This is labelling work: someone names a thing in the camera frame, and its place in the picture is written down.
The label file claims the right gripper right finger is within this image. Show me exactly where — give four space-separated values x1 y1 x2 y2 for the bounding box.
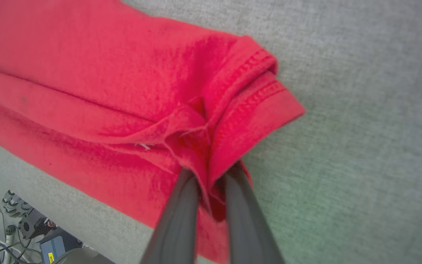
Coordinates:
223 162 285 264

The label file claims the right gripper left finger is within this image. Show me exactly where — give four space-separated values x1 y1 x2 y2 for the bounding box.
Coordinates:
139 168 200 264

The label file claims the red shirt with white trim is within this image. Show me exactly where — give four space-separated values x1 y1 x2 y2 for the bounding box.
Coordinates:
0 0 307 264

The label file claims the blue box with yellow label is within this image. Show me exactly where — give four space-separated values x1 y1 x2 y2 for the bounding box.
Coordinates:
39 227 84 264

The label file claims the black motor unit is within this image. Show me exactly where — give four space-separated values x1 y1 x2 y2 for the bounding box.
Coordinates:
18 208 57 239

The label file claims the grey fabric sofa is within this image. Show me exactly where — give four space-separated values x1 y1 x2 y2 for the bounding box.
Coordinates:
0 0 422 264

